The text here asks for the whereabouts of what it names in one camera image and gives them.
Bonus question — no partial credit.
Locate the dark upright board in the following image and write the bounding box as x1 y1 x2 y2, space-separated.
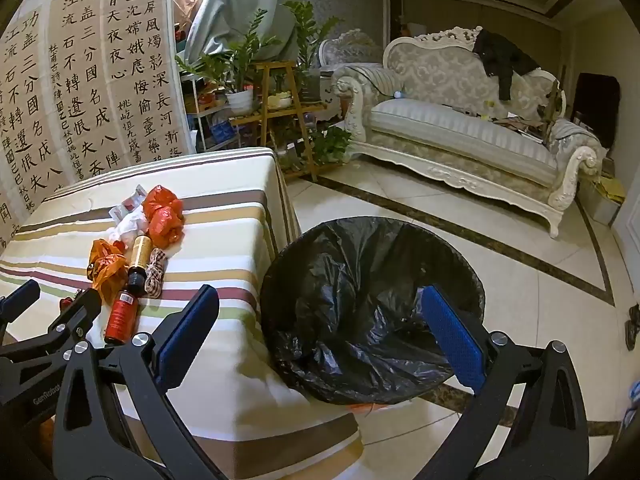
571 73 621 148

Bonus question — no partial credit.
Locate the orange plastic bag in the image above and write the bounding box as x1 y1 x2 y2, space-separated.
89 239 130 306

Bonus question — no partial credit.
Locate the grey blanket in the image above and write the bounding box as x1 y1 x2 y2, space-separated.
547 119 603 153

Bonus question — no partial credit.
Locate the white ornate armchair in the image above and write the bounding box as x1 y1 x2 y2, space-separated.
318 29 386 68

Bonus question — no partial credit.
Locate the grey curtain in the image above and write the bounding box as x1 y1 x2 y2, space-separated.
187 0 311 61

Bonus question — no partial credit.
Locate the box of yellow papers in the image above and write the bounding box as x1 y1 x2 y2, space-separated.
592 175 627 226

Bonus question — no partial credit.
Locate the potted plant in white pot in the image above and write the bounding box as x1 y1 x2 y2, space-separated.
175 10 281 116

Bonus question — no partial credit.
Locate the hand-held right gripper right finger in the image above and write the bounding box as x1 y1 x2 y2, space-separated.
410 285 591 480

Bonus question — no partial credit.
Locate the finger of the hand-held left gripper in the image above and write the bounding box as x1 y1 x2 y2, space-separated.
0 280 41 331
0 288 103 361

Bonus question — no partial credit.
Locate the white metal rack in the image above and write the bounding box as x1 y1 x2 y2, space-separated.
180 72 236 153

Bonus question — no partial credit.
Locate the orange cloth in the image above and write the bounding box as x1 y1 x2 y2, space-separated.
37 415 58 461

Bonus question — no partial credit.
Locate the gold bottle with black cap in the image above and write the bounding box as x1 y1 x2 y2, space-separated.
127 234 153 292

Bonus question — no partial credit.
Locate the small leafy green plant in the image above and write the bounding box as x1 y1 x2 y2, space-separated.
310 127 353 166

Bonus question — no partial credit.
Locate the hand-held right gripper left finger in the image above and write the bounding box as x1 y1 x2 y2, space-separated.
54 284 221 480

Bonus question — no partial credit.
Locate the pink and white wrapper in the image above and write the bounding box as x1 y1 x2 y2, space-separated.
110 185 148 221

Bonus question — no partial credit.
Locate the calligraphy wall hanging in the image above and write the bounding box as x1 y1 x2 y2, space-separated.
0 0 196 256

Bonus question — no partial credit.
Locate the black jacket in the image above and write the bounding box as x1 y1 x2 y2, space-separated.
472 29 542 102

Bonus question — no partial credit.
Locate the tall green potted plant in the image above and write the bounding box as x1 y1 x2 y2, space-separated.
282 0 343 103

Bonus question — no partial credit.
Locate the blue and white shoe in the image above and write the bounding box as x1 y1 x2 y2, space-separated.
622 380 640 426

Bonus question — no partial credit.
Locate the checkered cloth bundle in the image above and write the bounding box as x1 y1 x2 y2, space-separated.
144 247 168 297

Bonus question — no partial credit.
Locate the red plastic bag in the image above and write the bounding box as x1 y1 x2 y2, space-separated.
142 185 186 246

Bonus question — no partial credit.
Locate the white door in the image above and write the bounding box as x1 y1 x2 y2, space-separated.
612 160 640 281

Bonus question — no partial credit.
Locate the striped tablecloth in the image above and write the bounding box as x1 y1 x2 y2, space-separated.
0 146 363 480

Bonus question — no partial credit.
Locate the white plastic bag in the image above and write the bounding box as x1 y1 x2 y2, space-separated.
107 212 151 248

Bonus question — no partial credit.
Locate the white ornate sofa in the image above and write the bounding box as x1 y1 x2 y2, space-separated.
332 27 606 238

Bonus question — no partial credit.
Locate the red bottle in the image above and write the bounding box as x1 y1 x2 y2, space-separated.
104 288 138 346

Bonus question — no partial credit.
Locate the dark shoe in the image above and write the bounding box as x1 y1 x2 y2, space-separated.
625 304 640 351

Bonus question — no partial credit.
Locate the wooden plant stand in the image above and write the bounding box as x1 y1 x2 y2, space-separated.
229 60 331 182

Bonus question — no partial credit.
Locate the bin with black bag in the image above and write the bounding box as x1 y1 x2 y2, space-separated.
259 216 487 406

